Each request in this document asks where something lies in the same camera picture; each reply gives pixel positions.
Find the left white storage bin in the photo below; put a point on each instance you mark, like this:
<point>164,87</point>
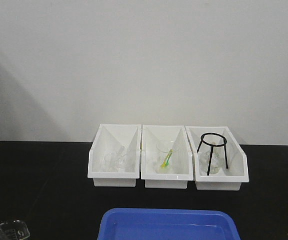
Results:
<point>110,137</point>

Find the glass flask in right bin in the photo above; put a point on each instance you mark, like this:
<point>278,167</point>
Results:
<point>210,159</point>

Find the yellow green plastic droppers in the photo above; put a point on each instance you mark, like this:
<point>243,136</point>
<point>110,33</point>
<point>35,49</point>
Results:
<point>167,158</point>

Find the clear glass beaker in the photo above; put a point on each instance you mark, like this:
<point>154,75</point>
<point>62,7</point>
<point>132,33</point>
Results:
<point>14,230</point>

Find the glass beaker in middle bin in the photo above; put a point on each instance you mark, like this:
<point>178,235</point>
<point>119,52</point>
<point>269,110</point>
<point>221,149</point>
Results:
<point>163,146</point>

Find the black wire tripod stand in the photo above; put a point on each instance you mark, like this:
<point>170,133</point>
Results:
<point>223,144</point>

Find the glassware in left bin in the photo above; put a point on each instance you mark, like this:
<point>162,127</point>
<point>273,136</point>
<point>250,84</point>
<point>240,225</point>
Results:
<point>116,161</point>

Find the blue plastic tray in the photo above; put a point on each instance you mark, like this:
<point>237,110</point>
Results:
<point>166,224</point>

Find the white storage bin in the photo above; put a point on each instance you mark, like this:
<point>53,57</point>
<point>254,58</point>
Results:
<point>110,137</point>
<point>151,135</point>
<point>229,179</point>

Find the right white storage bin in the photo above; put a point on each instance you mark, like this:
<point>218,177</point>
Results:
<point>229,179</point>

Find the middle white storage bin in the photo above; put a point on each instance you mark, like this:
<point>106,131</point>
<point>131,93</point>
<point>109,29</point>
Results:
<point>151,135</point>

